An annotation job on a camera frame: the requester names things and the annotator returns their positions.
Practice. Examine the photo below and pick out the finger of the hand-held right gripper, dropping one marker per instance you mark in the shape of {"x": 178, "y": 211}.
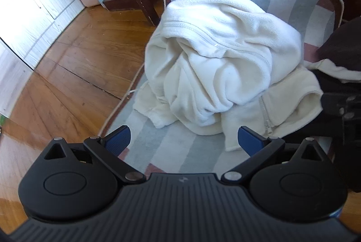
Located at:
{"x": 334, "y": 105}

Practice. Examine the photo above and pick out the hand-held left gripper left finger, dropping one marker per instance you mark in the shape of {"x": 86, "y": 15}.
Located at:
{"x": 118, "y": 139}

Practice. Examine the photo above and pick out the dark cloth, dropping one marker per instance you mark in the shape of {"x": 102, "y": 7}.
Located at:
{"x": 344, "y": 44}

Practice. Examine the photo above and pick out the white fleece zip jacket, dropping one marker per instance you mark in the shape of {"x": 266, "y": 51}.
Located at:
{"x": 220, "y": 61}

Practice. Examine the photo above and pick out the small blue white packet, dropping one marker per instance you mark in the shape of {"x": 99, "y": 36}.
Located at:
{"x": 101, "y": 0}

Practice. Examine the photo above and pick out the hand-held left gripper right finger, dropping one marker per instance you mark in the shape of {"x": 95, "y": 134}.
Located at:
{"x": 248, "y": 140}

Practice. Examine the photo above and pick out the checked red grey rug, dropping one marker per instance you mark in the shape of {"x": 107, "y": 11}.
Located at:
{"x": 169, "y": 146}

